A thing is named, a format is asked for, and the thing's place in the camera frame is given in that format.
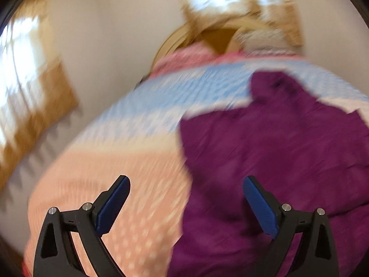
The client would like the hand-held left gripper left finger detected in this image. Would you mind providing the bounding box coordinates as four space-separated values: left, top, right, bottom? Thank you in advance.
33 175 131 277

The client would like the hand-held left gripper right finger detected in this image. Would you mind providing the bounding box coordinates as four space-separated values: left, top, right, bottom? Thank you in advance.
243 175 340 277

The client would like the purple puffer jacket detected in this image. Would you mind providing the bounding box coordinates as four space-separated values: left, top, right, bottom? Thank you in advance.
167 70 369 277

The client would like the polka-dot peach blue blanket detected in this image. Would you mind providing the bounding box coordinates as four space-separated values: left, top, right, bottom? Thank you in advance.
23 55 369 277

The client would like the beige patterned curtain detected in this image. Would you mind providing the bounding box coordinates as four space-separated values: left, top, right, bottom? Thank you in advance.
0 0 80 185
167 0 306 47

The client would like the pink patterned quilt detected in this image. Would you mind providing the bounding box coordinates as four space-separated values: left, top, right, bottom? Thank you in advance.
151 43 245 77

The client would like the striped pillow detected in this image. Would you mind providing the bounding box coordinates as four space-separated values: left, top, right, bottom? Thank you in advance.
231 29 300 57

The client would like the round wooden headboard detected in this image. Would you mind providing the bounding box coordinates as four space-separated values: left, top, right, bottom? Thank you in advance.
156 20 248 64

